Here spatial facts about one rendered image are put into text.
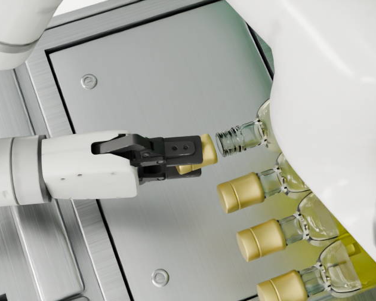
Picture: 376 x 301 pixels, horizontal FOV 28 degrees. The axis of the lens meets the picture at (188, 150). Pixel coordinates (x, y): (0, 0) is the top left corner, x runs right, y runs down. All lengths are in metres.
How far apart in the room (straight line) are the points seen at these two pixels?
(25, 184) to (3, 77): 0.27
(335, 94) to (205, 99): 0.59
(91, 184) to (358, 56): 0.46
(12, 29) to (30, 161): 0.20
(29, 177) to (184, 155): 0.16
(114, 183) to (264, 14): 0.41
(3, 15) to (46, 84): 0.39
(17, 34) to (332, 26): 0.32
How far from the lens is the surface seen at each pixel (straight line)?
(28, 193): 0.81
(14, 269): 0.97
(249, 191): 0.81
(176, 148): 0.80
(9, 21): 0.64
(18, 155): 0.81
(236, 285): 0.93
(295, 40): 0.43
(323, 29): 0.41
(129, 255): 0.93
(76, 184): 0.81
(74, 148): 0.79
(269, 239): 0.79
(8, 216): 0.99
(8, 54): 0.67
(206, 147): 0.82
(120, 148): 0.77
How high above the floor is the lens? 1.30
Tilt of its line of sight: 8 degrees down
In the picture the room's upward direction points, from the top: 109 degrees counter-clockwise
